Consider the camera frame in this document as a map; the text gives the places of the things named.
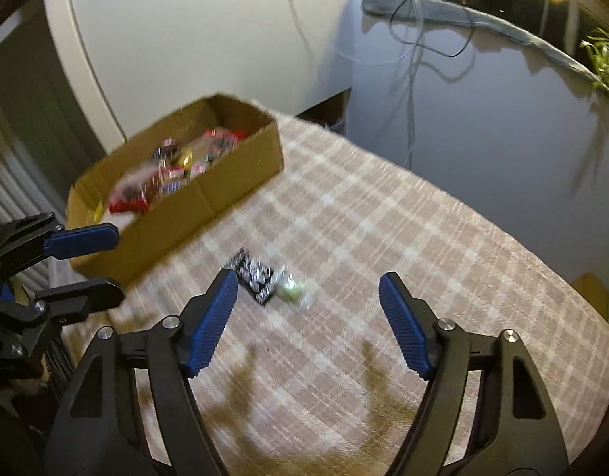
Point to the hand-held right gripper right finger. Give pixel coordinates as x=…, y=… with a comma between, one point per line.
x=403, y=327

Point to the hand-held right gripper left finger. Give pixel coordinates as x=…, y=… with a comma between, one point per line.
x=212, y=317

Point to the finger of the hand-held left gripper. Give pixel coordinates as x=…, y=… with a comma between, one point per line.
x=83, y=240
x=91, y=295

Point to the black white snack packet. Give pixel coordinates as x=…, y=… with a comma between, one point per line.
x=252, y=275

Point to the green clear snack packet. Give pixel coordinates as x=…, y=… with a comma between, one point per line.
x=294, y=287

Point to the pile of mixed snacks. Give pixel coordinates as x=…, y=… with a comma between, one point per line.
x=175, y=173

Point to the brown cardboard box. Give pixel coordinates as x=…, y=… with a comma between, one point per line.
x=210, y=198

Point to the yellow cardboard box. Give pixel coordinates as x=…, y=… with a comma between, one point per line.
x=594, y=292

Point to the white wardrobe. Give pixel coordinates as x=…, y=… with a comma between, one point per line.
x=195, y=34

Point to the green plant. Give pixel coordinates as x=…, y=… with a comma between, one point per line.
x=604, y=57

